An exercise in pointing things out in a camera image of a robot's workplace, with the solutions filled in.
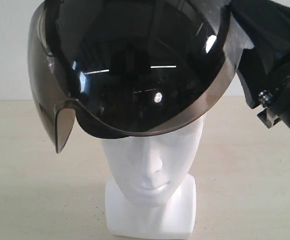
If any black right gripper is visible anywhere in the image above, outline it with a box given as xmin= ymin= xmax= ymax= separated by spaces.
xmin=230 ymin=0 xmax=290 ymax=109

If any black helmet with tinted visor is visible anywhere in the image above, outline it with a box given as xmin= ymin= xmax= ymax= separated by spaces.
xmin=27 ymin=0 xmax=253 ymax=153

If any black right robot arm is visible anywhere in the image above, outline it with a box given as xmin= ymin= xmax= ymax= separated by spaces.
xmin=230 ymin=0 xmax=290 ymax=129

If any white mannequin head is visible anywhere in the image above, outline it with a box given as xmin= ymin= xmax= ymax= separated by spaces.
xmin=101 ymin=116 xmax=206 ymax=240

